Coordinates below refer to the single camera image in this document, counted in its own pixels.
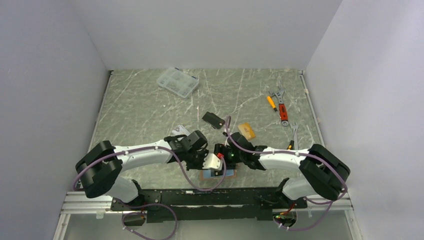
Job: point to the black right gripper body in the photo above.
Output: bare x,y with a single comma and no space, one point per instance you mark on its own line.
230,157

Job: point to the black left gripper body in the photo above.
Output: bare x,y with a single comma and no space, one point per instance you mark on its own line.
196,159

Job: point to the brown leather card holder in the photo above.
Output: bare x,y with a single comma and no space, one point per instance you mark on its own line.
212,175

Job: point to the white silver card stack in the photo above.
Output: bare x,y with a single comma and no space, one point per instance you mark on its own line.
180,130

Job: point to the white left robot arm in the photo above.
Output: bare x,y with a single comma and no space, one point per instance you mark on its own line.
99,171

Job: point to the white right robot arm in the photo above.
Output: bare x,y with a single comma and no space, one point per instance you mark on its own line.
320,172

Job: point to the silver combination wrench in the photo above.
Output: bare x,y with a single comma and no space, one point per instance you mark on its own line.
293,144

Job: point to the clear plastic organizer box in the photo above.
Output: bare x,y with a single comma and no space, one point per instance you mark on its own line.
178,82

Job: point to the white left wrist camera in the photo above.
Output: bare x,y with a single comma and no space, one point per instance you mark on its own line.
212,162

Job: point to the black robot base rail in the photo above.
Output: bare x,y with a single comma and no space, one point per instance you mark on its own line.
258,203

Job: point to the yellow handled screwdriver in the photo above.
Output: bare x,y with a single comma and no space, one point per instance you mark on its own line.
271,103

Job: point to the red handled adjustable wrench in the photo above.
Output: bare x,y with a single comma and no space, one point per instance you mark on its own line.
278,99

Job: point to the aluminium frame rail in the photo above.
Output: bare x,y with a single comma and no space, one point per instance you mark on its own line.
76,203

